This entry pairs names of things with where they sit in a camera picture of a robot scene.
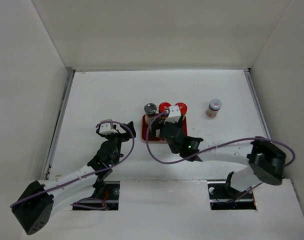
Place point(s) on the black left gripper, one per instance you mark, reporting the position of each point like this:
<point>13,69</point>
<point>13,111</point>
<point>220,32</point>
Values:
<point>124,137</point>

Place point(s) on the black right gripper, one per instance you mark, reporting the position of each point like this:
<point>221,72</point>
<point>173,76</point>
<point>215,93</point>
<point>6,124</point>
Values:
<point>158,124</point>

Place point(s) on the glass salt grinder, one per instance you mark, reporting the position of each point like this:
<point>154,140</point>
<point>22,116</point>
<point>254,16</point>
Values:
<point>150,110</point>

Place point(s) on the short red-lid chili jar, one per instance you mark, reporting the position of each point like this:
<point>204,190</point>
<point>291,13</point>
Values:
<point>163,107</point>

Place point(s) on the tall red-lid sauce jar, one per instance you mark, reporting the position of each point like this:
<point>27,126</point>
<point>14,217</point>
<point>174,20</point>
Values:
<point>182,107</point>

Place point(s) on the white-lid jar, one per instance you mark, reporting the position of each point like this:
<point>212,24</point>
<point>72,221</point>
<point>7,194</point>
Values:
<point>213,108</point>

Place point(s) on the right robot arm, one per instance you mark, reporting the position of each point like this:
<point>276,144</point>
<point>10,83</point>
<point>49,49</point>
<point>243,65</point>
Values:
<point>264,164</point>

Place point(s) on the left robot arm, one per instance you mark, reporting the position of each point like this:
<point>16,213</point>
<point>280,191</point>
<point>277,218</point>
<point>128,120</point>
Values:
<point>42,199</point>

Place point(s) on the red lacquer tray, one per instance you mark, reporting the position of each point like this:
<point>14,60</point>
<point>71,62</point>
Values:
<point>144,127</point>

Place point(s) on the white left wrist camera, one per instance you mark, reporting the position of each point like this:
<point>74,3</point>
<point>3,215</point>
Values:
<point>109,126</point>

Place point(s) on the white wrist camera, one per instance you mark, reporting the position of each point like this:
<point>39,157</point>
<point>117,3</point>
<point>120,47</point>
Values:
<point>109,126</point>
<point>174,114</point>

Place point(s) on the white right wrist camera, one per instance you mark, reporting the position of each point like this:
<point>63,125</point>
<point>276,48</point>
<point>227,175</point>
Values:
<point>174,114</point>

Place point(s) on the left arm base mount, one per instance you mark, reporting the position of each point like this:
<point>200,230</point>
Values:
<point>104,198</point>

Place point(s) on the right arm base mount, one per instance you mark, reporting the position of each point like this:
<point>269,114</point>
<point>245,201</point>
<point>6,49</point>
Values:
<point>223,197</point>

